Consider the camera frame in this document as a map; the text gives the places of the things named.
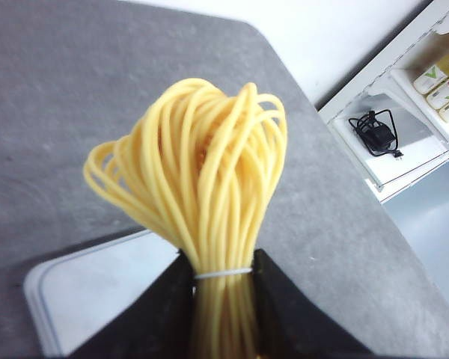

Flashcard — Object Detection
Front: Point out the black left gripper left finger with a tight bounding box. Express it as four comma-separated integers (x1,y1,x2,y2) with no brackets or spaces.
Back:
68,252,193,358

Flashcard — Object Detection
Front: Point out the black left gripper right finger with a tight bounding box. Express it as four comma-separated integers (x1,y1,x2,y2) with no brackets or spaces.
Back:
253,249,374,358

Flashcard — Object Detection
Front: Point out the yellow vermicelli noodle bundle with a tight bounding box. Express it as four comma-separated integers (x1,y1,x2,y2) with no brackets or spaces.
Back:
83,78,287,358

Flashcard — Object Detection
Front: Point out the silver digital kitchen scale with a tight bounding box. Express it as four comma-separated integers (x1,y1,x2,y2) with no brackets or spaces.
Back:
23,230,178,358

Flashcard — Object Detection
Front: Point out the white storage shelf unit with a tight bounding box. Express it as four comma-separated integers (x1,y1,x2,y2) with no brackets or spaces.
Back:
319,1,449,203

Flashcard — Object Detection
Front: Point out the white green labelled box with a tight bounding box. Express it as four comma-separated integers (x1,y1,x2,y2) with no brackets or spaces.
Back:
413,53,449,123

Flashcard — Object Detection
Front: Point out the black power adapter with cable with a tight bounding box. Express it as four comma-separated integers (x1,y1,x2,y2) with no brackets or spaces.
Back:
348,109,403,159

